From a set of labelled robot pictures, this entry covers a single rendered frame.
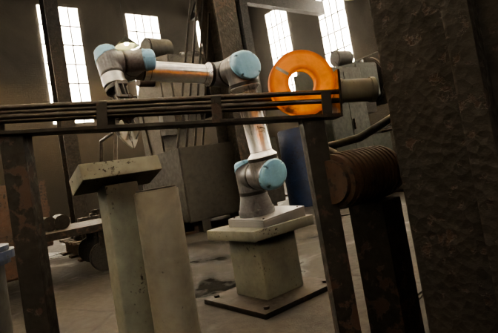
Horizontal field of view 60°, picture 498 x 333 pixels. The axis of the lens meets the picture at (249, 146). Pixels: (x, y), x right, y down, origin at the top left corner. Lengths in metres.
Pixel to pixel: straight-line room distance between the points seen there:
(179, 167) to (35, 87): 9.47
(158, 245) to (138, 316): 0.27
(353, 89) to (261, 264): 0.91
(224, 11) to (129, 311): 3.53
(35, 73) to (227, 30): 9.47
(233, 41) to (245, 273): 2.98
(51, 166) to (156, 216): 11.79
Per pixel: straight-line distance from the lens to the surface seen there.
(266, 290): 1.74
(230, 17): 4.48
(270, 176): 1.61
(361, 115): 5.26
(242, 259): 1.80
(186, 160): 4.10
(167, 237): 1.16
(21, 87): 13.14
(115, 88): 1.43
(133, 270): 1.33
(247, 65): 1.62
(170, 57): 6.61
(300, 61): 1.01
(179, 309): 1.20
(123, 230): 1.31
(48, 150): 12.95
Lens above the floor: 0.53
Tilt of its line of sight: 3 degrees up
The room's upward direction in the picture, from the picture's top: 10 degrees counter-clockwise
